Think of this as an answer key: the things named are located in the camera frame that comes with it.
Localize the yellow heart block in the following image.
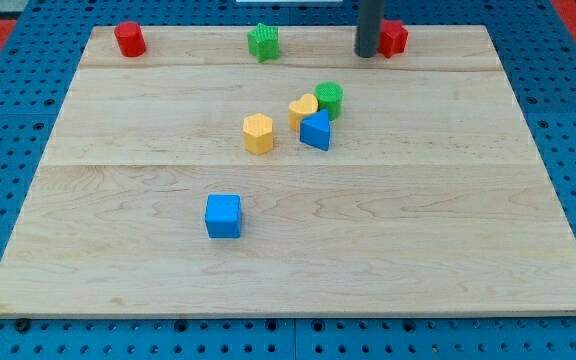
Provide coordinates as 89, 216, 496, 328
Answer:
288, 93, 319, 131

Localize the blue triangle block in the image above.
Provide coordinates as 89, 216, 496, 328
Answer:
299, 109, 331, 151

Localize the yellow hexagon block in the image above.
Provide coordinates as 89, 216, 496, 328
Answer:
243, 113, 274, 155

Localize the blue cube block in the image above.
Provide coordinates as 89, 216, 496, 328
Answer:
204, 194, 242, 238

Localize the wooden board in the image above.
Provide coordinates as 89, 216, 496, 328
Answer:
0, 25, 576, 319

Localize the green cylinder block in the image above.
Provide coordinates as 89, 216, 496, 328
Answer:
314, 81, 344, 121

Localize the green star block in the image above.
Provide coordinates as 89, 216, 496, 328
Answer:
247, 23, 279, 63

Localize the red star block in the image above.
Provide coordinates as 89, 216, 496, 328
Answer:
377, 19, 408, 58

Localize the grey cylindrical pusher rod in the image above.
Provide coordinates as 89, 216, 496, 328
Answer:
354, 0, 386, 58

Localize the red cylinder block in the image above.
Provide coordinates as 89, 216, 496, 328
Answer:
114, 21, 147, 57

